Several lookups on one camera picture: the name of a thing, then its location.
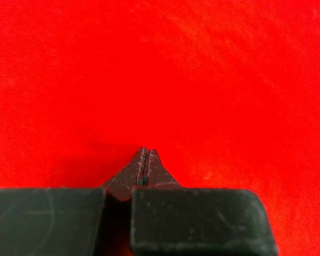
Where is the red t shirt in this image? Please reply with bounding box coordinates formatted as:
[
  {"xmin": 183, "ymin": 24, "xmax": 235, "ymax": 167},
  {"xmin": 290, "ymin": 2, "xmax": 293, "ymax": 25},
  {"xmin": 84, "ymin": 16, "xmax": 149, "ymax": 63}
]
[{"xmin": 0, "ymin": 1, "xmax": 320, "ymax": 255}]

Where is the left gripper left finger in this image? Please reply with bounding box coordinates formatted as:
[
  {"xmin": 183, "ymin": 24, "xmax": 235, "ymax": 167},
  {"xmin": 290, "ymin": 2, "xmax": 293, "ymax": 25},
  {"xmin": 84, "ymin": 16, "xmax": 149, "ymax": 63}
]
[{"xmin": 0, "ymin": 148, "xmax": 147, "ymax": 255}]

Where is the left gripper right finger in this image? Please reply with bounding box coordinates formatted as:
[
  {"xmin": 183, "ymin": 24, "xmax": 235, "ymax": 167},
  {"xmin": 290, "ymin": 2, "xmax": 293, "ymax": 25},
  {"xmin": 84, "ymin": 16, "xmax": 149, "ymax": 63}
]
[{"xmin": 130, "ymin": 149, "xmax": 278, "ymax": 255}]

